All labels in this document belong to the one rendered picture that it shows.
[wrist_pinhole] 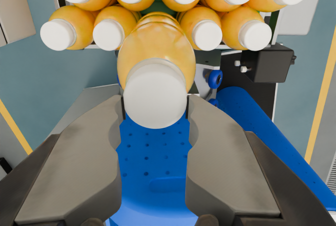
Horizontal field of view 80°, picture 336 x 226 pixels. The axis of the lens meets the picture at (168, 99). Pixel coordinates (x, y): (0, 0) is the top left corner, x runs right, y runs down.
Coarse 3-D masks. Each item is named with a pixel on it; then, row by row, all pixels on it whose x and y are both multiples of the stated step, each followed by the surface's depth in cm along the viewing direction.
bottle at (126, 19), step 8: (104, 8) 32; (112, 8) 31; (120, 8) 32; (96, 16) 32; (104, 16) 29; (112, 16) 29; (120, 16) 30; (128, 16) 31; (136, 16) 36; (96, 24) 30; (120, 24) 30; (128, 24) 31; (128, 32) 31
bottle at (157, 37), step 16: (144, 16) 25; (160, 16) 22; (144, 32) 15; (160, 32) 15; (176, 32) 16; (128, 48) 15; (144, 48) 14; (160, 48) 14; (176, 48) 14; (128, 64) 14; (144, 64) 13; (176, 64) 14; (192, 64) 15; (192, 80) 16
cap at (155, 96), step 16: (160, 64) 13; (128, 80) 12; (144, 80) 11; (160, 80) 11; (176, 80) 11; (128, 96) 12; (144, 96) 12; (160, 96) 12; (176, 96) 12; (128, 112) 12; (144, 112) 12; (160, 112) 12; (176, 112) 12
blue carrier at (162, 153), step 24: (120, 144) 35; (144, 144) 35; (168, 144) 35; (120, 168) 30; (144, 168) 30; (168, 168) 30; (144, 192) 27; (168, 192) 27; (120, 216) 28; (144, 216) 25; (168, 216) 24; (192, 216) 25
